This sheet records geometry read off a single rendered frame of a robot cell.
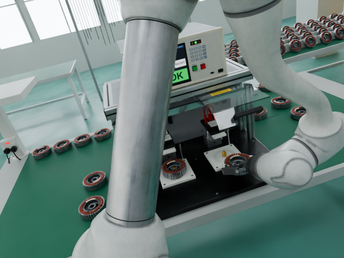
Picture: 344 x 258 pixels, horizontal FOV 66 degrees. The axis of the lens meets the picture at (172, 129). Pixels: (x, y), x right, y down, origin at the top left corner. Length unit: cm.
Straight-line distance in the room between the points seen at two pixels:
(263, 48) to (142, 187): 33
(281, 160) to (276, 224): 129
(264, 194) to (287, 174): 40
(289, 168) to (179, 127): 79
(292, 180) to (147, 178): 38
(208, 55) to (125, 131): 77
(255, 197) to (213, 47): 64
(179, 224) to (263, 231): 100
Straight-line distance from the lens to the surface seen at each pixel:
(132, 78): 48
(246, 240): 190
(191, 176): 116
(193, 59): 116
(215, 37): 118
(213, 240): 192
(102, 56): 747
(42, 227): 129
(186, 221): 104
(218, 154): 126
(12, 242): 132
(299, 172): 72
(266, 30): 49
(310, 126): 79
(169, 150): 118
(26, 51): 768
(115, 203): 52
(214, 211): 105
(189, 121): 139
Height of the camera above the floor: 151
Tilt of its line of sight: 28 degrees down
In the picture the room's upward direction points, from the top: 13 degrees counter-clockwise
